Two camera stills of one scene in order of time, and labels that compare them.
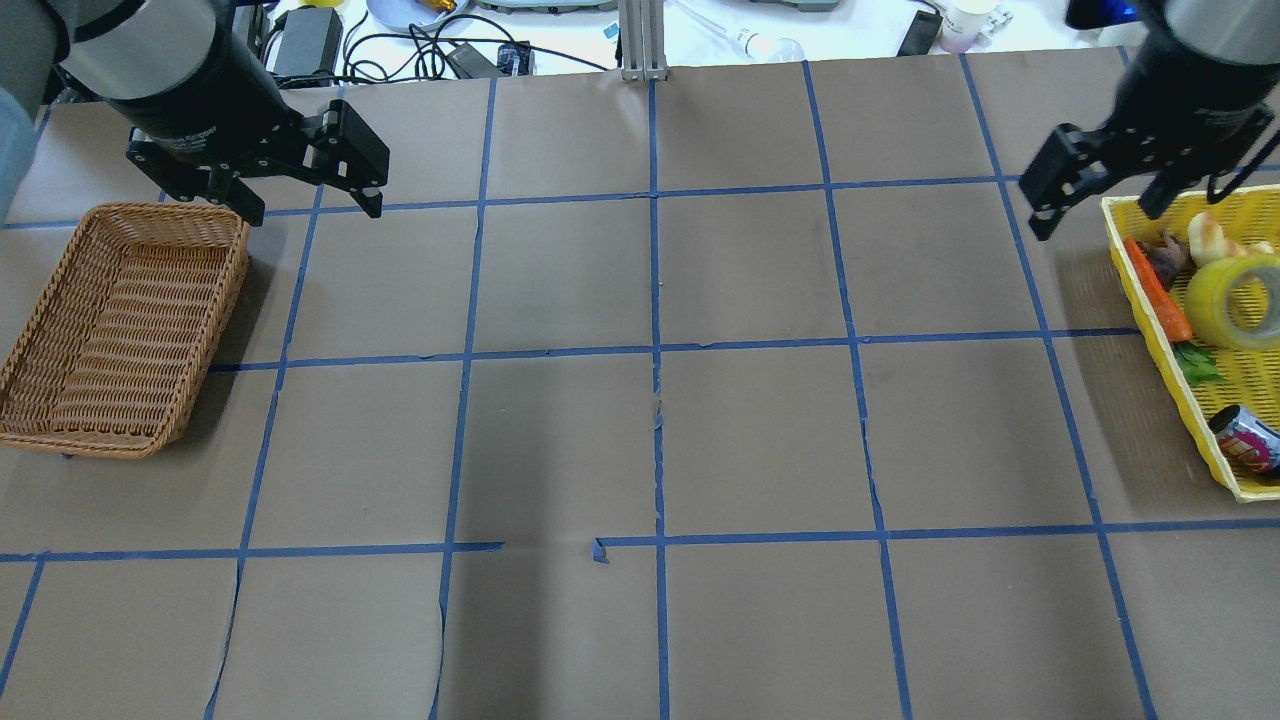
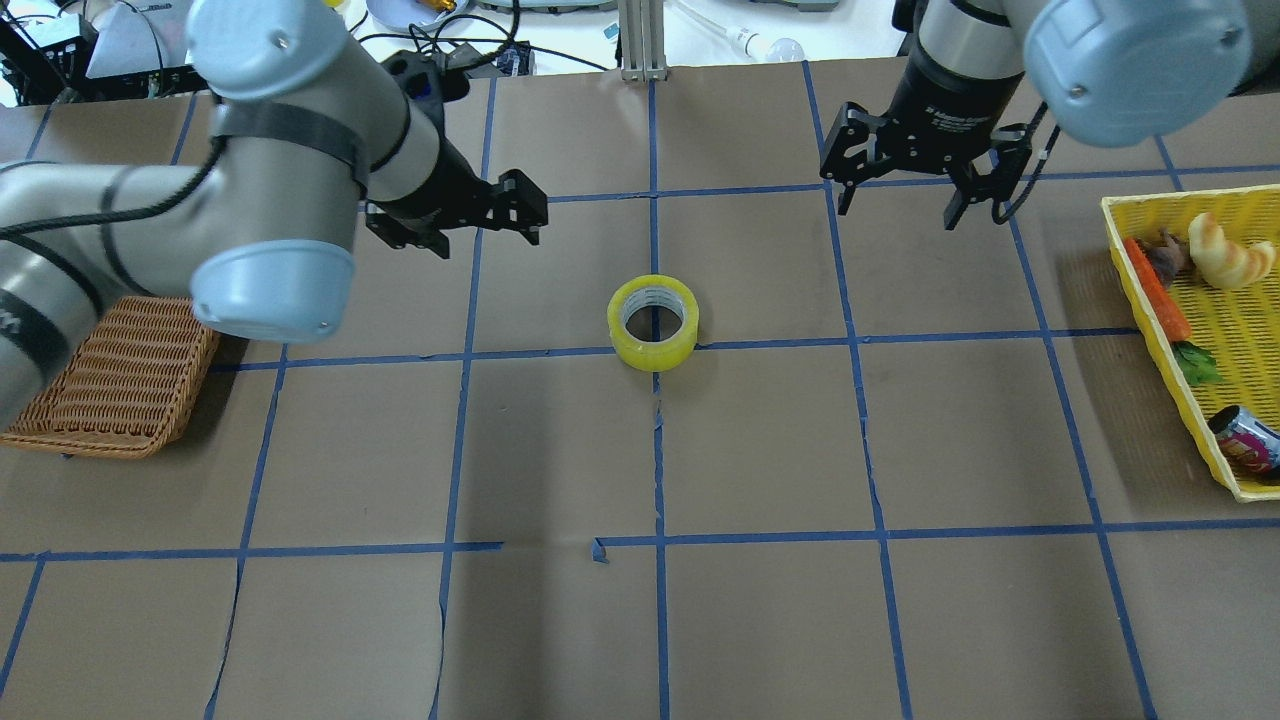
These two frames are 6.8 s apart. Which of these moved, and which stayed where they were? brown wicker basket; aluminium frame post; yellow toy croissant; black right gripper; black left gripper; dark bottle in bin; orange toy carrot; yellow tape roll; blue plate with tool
Moved: yellow tape roll; black left gripper; black right gripper
Stayed: brown wicker basket; aluminium frame post; yellow toy croissant; dark bottle in bin; orange toy carrot; blue plate with tool
